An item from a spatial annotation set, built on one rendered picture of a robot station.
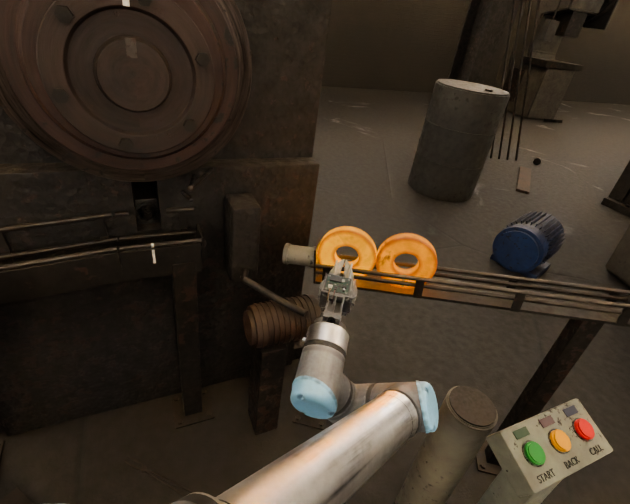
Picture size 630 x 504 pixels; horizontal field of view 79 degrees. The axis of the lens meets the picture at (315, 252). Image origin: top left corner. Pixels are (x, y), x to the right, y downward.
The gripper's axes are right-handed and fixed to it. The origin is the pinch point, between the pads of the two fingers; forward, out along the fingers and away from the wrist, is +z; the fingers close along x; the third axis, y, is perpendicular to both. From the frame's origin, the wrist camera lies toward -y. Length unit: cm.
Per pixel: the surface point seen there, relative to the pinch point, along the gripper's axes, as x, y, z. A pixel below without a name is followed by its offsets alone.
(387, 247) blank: -9.9, 2.2, 7.2
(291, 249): 15.0, -4.7, 5.4
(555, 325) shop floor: -115, -98, 68
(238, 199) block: 31.1, 5.3, 10.3
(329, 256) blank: 4.4, -3.9, 5.2
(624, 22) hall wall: -531, -243, 1118
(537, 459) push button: -43, 0, -35
